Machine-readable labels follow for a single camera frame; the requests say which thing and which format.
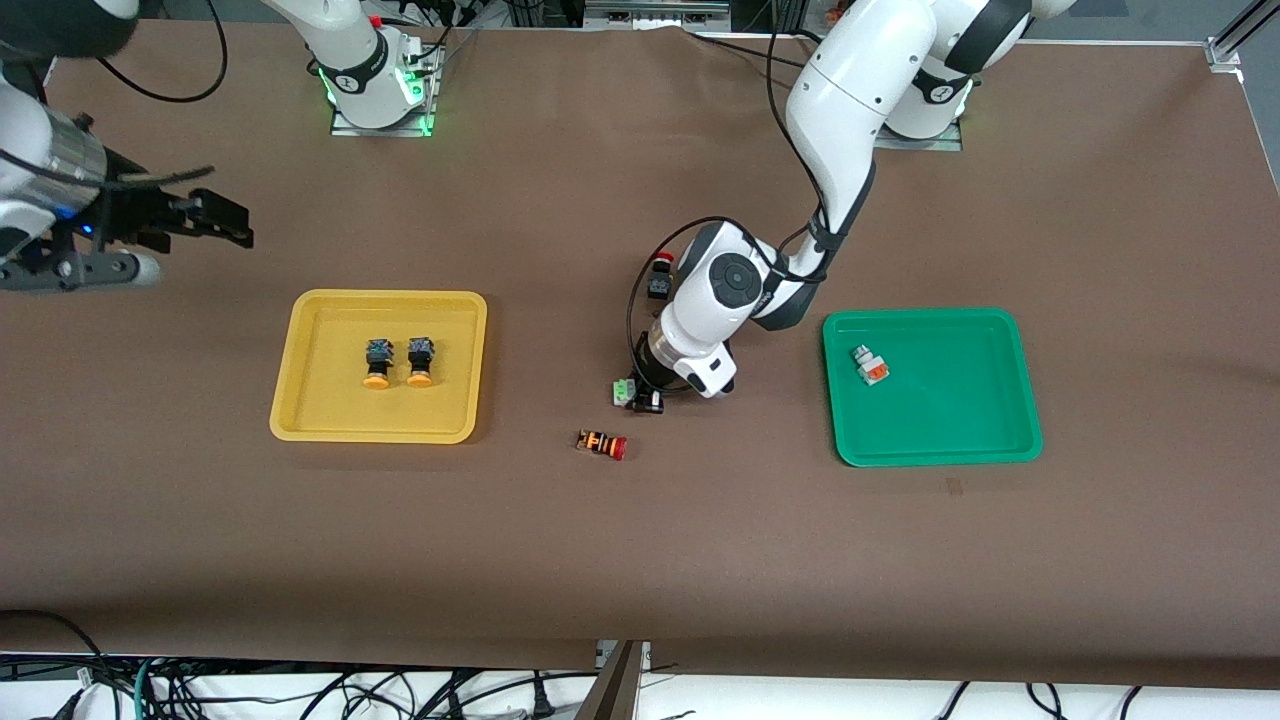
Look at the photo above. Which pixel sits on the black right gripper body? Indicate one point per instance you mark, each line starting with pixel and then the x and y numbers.
pixel 128 213

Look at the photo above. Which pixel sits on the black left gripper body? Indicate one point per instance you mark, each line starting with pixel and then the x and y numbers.
pixel 651 379

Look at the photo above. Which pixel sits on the white button green contact block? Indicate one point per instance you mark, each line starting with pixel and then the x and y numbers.
pixel 622 390

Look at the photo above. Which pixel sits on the yellow push button black body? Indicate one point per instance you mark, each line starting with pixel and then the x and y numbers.
pixel 420 352
pixel 377 355

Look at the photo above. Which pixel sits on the white button orange contact block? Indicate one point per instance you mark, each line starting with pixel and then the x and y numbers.
pixel 873 372

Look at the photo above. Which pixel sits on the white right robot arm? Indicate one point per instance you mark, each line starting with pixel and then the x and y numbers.
pixel 355 60

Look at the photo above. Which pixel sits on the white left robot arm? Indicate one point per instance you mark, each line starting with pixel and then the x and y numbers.
pixel 850 90

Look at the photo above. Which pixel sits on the red button orange striped body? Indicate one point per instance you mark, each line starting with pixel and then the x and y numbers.
pixel 598 443

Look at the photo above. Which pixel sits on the red push button black body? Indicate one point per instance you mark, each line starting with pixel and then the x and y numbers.
pixel 658 288

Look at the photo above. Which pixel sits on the brown table cover sheet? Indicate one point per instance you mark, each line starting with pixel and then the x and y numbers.
pixel 700 560

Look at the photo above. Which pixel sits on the yellow plastic tray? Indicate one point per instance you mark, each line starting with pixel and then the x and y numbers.
pixel 330 400

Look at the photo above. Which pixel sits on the table support beam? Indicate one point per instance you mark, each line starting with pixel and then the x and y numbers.
pixel 615 690

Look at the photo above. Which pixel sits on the green plastic tray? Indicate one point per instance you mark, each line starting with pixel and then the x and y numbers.
pixel 950 410

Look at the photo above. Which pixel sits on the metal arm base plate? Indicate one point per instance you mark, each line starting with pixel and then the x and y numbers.
pixel 930 145
pixel 400 128

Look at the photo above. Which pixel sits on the aluminium frame profile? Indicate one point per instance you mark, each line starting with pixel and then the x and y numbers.
pixel 1240 30

